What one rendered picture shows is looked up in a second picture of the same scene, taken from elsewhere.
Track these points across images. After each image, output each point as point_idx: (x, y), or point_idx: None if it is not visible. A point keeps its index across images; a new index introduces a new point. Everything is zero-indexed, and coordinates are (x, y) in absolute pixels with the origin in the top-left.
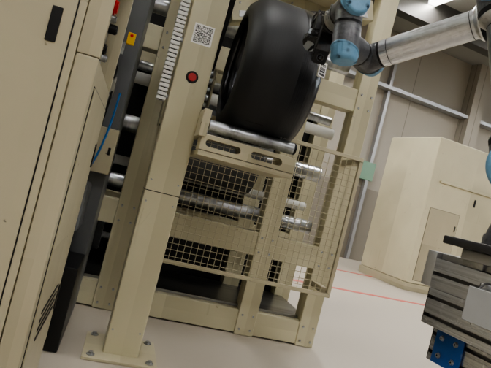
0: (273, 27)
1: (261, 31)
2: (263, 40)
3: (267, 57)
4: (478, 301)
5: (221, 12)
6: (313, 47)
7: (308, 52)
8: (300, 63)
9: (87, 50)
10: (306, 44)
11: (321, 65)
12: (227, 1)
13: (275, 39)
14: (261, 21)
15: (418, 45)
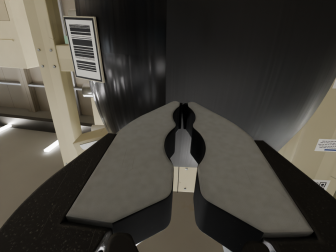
0: (273, 135)
1: (307, 115)
2: (317, 90)
3: (317, 29)
4: None
5: (317, 119)
6: (173, 139)
7: (151, 92)
8: (172, 46)
9: None
10: (242, 149)
11: (91, 64)
12: (303, 138)
13: (273, 106)
14: (292, 137)
15: None
